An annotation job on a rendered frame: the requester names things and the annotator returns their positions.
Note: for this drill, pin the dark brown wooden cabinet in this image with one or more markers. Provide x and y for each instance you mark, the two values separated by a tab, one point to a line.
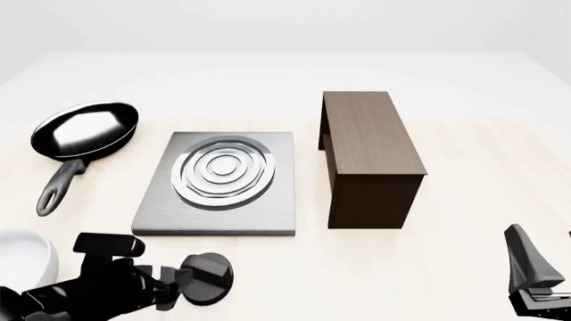
372	140

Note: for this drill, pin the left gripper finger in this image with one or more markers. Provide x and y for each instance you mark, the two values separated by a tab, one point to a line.
178	275
168	301

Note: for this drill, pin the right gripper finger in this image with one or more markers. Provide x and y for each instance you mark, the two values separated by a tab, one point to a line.
526	261

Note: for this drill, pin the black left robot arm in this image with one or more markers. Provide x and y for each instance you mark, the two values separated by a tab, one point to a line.
76	296

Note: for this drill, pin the flat grey stove plate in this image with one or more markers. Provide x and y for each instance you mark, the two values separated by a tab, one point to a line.
165	207

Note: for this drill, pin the round black stove knob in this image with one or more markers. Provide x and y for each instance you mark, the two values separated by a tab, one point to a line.
209	284

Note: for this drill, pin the black frying pan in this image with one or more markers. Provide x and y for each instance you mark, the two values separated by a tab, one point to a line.
85	133

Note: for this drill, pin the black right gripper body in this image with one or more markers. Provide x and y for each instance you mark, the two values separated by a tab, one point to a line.
542	301

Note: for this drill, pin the white bowl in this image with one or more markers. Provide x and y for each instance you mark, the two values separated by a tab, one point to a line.
31	257

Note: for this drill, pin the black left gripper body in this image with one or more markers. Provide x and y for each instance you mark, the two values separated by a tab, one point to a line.
149	284

